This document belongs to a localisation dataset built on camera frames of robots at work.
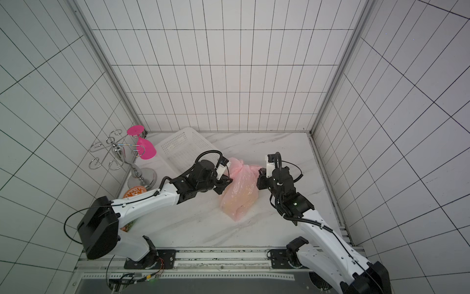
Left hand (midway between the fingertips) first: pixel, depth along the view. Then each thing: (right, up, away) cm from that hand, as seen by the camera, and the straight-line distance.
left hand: (227, 182), depth 81 cm
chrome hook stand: (-45, 0, +12) cm, 47 cm away
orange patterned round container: (-47, -6, +8) cm, 48 cm away
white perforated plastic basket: (-30, +14, +28) cm, 44 cm away
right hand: (+15, +8, -3) cm, 17 cm away
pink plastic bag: (+6, -5, -8) cm, 10 cm away
